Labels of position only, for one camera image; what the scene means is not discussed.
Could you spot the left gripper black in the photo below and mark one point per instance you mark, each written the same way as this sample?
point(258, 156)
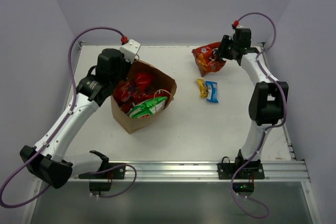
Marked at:
point(125, 67)

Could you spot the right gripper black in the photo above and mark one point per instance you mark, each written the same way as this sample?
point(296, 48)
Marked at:
point(221, 51)

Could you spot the red Doritos chip bag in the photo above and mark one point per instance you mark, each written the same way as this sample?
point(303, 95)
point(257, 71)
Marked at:
point(206, 60)

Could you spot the red Skittles candy pack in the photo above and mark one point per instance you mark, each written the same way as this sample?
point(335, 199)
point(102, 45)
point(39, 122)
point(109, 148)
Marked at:
point(137, 84)

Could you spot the blue white snack pack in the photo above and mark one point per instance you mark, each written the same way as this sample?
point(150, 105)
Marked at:
point(212, 91)

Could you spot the brown paper bag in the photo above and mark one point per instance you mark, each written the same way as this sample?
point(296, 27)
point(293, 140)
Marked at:
point(162, 86)

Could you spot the yellow M&M candy pack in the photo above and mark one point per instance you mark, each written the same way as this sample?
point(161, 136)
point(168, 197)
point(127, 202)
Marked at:
point(203, 88)

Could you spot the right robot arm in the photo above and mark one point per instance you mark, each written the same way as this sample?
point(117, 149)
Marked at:
point(269, 97)

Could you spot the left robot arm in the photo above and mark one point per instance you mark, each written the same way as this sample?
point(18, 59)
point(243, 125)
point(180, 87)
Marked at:
point(46, 159)

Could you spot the green chip bag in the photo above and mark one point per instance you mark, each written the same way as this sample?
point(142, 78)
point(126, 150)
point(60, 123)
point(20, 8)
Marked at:
point(148, 108)

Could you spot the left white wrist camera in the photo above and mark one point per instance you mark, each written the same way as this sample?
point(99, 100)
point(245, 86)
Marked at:
point(129, 49)

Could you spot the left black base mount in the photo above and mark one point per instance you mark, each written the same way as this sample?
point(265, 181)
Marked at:
point(102, 183)

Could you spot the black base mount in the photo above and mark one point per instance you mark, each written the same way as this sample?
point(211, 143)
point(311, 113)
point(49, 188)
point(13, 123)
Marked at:
point(102, 183)
point(243, 176)

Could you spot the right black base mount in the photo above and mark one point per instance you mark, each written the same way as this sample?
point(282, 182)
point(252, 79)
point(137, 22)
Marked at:
point(243, 176)

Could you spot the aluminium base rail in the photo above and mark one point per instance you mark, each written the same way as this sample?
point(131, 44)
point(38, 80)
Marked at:
point(194, 172)

